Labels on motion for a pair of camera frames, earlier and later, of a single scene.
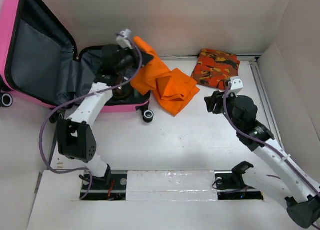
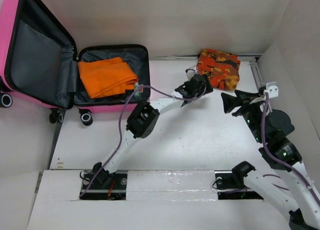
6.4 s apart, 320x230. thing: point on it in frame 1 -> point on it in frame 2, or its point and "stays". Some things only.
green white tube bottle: (136, 94) stays
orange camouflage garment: (215, 69) stays
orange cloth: (172, 90) -> (107, 77)
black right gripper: (211, 101) -> (247, 100)
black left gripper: (135, 55) -> (203, 86)
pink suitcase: (40, 63) stays
